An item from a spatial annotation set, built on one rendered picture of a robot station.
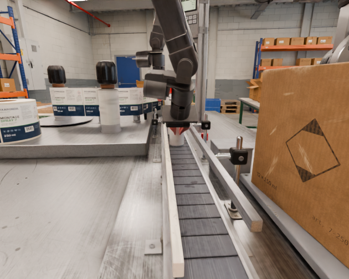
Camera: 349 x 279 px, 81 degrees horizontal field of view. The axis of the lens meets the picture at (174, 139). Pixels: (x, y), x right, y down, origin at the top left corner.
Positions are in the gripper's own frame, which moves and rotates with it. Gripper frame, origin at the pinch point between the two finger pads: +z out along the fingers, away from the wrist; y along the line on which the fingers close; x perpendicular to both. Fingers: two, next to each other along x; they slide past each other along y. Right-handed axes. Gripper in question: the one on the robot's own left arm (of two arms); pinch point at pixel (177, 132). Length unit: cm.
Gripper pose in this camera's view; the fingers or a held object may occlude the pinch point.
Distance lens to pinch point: 67.0
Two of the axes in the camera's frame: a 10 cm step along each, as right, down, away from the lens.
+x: 0.5, 8.1, -5.8
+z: -0.6, 5.8, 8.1
